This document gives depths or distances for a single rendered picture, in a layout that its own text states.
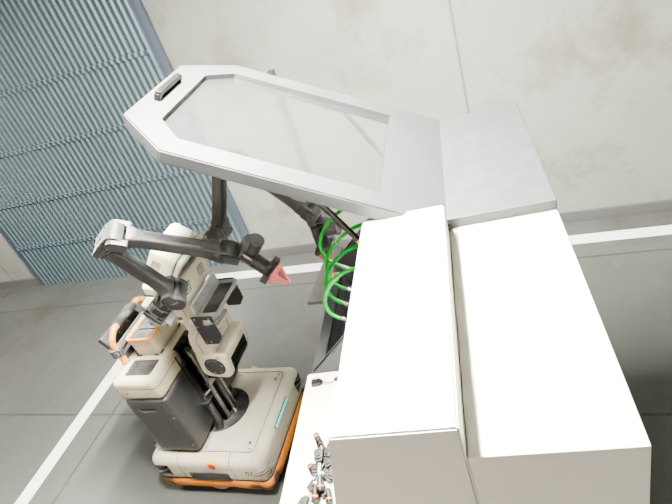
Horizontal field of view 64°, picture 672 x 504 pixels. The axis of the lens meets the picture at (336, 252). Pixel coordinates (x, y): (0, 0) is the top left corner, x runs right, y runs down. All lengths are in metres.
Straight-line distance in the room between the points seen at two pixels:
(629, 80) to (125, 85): 3.29
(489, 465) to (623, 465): 0.21
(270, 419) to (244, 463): 0.25
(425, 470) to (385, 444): 0.10
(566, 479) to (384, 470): 0.30
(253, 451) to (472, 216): 1.72
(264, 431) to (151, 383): 0.62
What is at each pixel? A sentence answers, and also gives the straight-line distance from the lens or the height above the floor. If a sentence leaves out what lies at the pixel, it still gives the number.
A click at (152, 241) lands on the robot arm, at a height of 1.54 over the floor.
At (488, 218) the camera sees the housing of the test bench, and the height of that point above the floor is 1.48.
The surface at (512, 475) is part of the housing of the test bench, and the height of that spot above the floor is 1.41.
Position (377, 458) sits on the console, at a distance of 0.99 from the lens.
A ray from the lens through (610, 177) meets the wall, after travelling 3.93.
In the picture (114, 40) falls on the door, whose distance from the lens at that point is 4.18.
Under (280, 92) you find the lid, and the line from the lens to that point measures 2.03.
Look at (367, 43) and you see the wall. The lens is 3.56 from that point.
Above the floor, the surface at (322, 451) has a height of 1.03.
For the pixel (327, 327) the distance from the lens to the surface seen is 2.11.
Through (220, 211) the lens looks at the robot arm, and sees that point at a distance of 2.35.
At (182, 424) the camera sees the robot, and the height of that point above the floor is 0.50.
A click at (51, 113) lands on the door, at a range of 4.78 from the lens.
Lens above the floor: 2.28
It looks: 32 degrees down
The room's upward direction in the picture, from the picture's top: 20 degrees counter-clockwise
